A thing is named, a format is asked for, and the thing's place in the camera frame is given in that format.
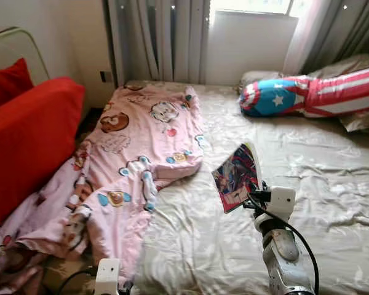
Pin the red cushion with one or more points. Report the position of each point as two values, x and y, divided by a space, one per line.
6 86

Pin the star and stripes bolster pillow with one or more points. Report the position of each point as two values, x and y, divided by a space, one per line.
307 97

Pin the bright window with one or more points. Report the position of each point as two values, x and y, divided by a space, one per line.
252 6

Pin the colourful comic book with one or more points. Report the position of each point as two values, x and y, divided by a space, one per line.
237 178

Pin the pink cartoon print blanket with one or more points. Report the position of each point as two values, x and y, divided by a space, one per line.
135 141

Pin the plain grey pillow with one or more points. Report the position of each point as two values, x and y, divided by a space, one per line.
344 64
258 77

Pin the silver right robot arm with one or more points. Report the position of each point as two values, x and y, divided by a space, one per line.
286 258

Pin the bed with beige floral sheet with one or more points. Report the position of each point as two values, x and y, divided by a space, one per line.
307 160

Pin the dark wall outlet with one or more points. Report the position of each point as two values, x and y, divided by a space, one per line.
104 76

